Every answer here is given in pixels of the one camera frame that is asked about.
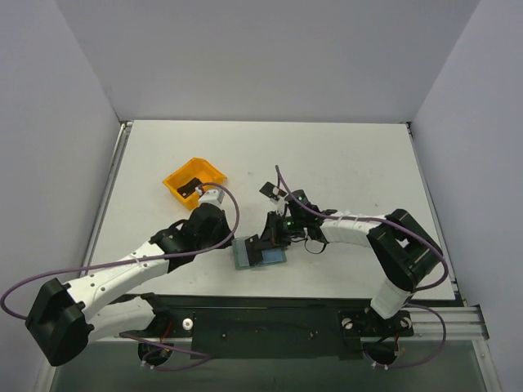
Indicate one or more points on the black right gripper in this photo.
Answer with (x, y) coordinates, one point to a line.
(257, 246)

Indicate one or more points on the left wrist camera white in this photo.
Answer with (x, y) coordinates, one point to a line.
(213, 196)

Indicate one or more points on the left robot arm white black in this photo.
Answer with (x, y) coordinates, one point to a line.
(66, 317)

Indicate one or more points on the black credit card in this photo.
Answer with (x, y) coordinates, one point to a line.
(189, 188)
(255, 246)
(271, 191)

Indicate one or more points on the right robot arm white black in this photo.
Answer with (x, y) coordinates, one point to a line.
(404, 250)

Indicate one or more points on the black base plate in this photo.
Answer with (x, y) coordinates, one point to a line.
(234, 327)

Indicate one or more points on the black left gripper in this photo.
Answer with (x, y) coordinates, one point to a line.
(189, 187)

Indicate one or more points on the yellow plastic bin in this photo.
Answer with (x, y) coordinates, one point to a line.
(183, 182)

